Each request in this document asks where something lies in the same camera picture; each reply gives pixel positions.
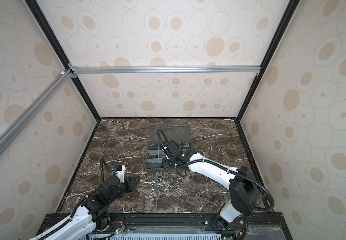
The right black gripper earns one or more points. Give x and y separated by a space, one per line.
166 167

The left diagonal aluminium frame bar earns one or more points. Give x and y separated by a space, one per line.
27 116

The horizontal aluminium frame bar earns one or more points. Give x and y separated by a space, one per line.
166 70

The clear plastic compartment organizer box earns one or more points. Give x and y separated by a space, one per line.
159 136

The pile of screws and nuts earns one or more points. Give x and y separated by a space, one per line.
168 183

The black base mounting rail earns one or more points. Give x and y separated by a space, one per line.
188 226

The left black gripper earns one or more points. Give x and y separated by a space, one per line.
129 184

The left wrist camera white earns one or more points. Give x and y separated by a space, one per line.
119 172

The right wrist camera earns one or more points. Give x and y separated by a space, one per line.
172 151

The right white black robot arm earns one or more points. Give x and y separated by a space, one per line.
245 192

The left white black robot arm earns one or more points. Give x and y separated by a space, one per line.
91 213

